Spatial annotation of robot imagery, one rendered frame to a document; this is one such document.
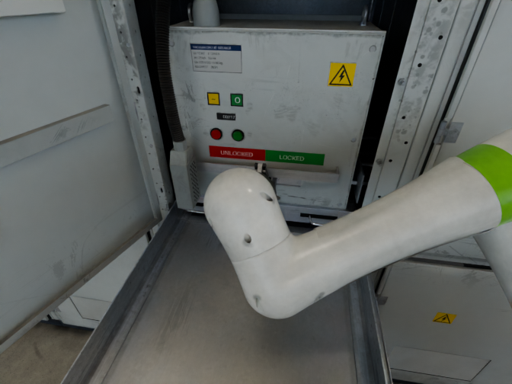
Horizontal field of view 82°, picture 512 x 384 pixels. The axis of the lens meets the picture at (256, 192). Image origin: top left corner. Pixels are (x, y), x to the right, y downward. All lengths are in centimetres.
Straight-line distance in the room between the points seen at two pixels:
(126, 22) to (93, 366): 72
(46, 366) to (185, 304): 120
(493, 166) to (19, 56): 78
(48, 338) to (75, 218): 120
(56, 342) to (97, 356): 119
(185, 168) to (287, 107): 30
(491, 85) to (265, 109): 47
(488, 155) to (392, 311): 79
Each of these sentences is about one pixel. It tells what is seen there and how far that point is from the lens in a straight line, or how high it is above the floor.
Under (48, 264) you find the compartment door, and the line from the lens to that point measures 86.
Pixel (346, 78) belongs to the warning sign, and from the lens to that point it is 74.
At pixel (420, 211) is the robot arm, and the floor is 123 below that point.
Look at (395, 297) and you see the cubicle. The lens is 113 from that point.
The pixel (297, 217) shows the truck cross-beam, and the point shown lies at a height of 88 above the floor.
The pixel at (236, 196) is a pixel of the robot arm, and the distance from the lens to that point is 39.
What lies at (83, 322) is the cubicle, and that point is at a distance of 180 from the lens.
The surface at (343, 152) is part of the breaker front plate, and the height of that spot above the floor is 111.
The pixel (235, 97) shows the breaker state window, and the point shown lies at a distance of 77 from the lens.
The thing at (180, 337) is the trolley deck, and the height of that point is 85.
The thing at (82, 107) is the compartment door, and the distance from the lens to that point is 78.
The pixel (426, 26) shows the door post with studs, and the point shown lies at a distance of 71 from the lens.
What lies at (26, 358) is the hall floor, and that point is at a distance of 197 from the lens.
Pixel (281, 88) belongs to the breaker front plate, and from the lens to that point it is 75.
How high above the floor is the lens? 148
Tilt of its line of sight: 36 degrees down
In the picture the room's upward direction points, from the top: straight up
